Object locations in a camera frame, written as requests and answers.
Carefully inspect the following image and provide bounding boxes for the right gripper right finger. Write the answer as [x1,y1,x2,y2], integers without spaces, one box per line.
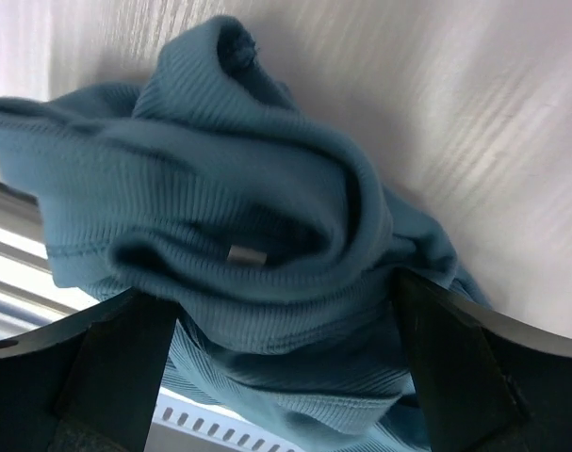
[393,271,572,452]

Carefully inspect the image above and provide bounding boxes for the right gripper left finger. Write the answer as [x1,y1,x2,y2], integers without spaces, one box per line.
[0,290,178,451]

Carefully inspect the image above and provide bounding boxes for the blue tank top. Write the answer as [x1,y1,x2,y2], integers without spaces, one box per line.
[0,16,484,451]

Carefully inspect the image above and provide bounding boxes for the slotted cable duct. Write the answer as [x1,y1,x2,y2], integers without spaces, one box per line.
[153,387,302,452]

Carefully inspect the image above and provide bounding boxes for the aluminium mounting rail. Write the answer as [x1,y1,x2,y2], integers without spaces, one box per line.
[0,177,95,339]

